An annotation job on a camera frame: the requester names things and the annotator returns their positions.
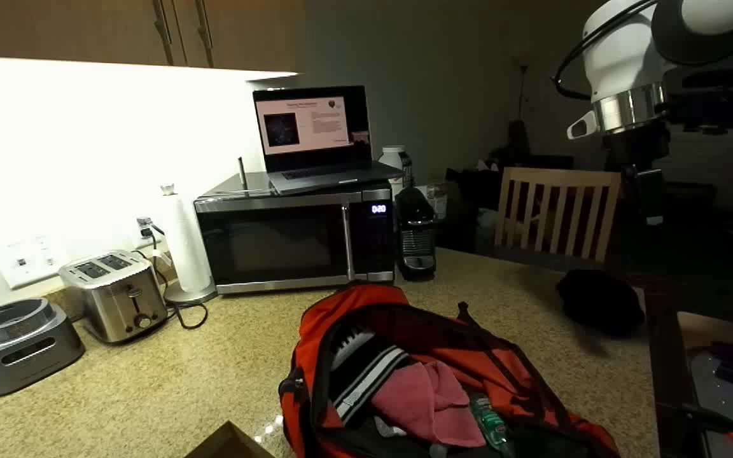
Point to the white wall outlet plate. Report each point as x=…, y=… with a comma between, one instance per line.
x=29, y=258

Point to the wooden slatted chair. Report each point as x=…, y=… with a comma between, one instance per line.
x=557, y=212

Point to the green labelled plastic bottle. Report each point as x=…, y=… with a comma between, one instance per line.
x=492, y=426

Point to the orange and black backpack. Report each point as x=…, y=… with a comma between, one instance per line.
x=537, y=424

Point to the silver two-slot toaster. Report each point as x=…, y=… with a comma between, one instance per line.
x=117, y=294

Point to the black cloth lump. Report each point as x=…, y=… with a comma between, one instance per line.
x=602, y=302

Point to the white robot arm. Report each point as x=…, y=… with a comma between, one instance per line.
x=624, y=52

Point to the grey round appliance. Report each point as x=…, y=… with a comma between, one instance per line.
x=37, y=338

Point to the black stainless microwave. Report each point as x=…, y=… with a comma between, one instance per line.
x=258, y=240

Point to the open laptop computer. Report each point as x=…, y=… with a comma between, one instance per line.
x=316, y=137

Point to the pink red towel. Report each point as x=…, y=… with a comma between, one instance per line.
x=429, y=403

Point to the brown box corner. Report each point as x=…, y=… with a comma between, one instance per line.
x=228, y=441

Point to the black white striped cloth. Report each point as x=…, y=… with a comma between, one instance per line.
x=359, y=366

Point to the white paper towel roll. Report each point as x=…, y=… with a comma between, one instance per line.
x=187, y=252

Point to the black coffee maker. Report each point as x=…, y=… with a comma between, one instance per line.
x=419, y=220

